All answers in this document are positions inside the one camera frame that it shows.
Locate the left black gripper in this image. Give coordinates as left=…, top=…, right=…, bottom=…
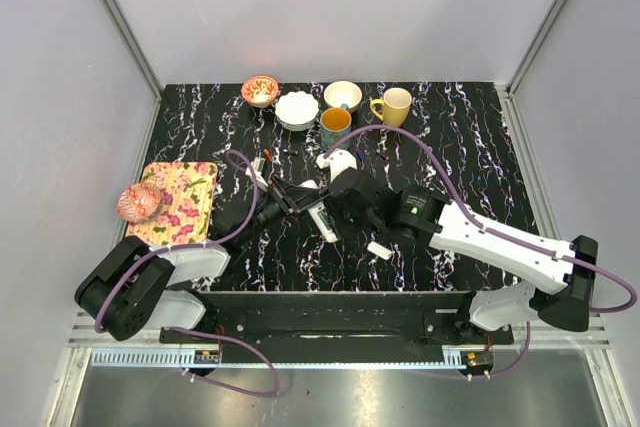
left=239, top=175, right=322, bottom=245

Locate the white remote control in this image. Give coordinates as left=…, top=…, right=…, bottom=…
left=300, top=180, right=339, bottom=243

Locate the green battery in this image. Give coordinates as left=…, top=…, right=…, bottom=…
left=318, top=211, right=332, bottom=231

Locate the white battery cover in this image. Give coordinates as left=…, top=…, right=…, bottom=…
left=367, top=241, right=393, bottom=261

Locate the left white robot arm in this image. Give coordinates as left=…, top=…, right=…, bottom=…
left=74, top=177, right=325, bottom=343

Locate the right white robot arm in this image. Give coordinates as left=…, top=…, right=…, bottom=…
left=326, top=167, right=598, bottom=343

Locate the blue mug orange inside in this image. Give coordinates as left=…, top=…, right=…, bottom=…
left=320, top=107, right=352, bottom=151

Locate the white scalloped bowl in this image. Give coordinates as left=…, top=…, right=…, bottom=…
left=275, top=91, right=319, bottom=132

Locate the floral rectangular tray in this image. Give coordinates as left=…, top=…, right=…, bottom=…
left=125, top=162, right=218, bottom=245

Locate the yellow mug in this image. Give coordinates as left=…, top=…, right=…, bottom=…
left=370, top=87, right=413, bottom=127

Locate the cream round bowl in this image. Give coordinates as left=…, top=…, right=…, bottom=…
left=323, top=81, right=362, bottom=113

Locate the orange floral small bowl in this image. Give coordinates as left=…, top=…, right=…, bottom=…
left=241, top=75, right=280, bottom=108

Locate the red patterned bowl on tray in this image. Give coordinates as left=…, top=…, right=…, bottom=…
left=117, top=182, right=163, bottom=224

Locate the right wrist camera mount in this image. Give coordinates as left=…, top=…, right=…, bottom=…
left=316, top=149, right=358, bottom=183

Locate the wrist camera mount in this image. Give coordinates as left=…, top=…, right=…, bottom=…
left=245, top=157, right=268, bottom=192
left=316, top=149, right=358, bottom=183

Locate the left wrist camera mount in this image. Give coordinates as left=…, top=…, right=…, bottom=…
left=245, top=157, right=268, bottom=192

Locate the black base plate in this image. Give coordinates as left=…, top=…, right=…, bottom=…
left=159, top=292, right=515, bottom=366

